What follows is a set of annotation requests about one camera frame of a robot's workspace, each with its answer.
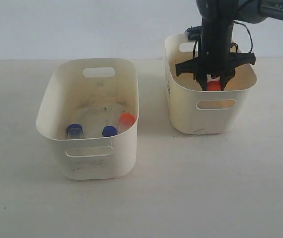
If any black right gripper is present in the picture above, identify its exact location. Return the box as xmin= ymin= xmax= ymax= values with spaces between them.
xmin=175 ymin=18 xmax=256 ymax=91

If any orange-capped tube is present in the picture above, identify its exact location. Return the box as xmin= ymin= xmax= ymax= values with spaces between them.
xmin=119 ymin=113 xmax=135 ymax=133

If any blue-capped tube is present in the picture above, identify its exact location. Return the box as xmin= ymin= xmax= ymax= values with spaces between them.
xmin=102 ymin=125 xmax=118 ymax=137

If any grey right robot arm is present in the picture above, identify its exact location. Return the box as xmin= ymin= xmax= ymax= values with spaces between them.
xmin=175 ymin=0 xmax=283 ymax=91

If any cream plastic bin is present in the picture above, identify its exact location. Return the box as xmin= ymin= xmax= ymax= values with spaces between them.
xmin=36 ymin=58 xmax=139 ymax=180
xmin=165 ymin=33 xmax=257 ymax=135

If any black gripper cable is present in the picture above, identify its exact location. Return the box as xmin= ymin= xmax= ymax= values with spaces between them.
xmin=230 ymin=21 xmax=255 ymax=54

